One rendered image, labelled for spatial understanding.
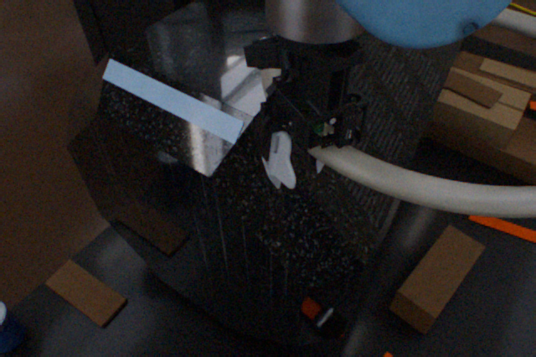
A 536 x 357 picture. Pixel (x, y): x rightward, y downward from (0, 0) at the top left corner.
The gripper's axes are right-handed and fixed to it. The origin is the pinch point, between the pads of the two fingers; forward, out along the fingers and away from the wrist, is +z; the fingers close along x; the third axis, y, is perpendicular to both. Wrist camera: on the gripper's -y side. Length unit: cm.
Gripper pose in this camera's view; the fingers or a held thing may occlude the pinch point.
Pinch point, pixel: (295, 168)
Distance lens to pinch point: 55.2
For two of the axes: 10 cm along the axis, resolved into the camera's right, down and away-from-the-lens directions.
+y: 4.7, 6.3, -6.2
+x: 8.8, -3.3, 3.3
